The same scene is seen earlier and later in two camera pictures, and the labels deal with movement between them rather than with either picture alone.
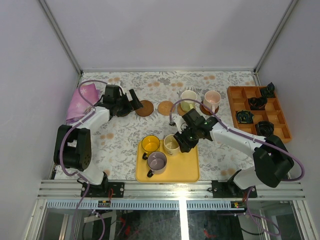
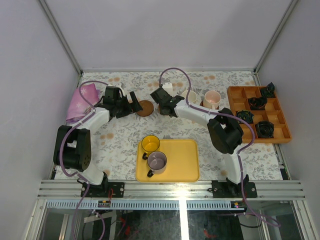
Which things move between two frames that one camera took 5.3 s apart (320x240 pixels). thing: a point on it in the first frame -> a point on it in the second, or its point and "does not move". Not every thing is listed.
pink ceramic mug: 212,98 does not move
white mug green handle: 187,105 does not move
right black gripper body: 188,138 -> 162,112
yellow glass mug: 150,143 does not move
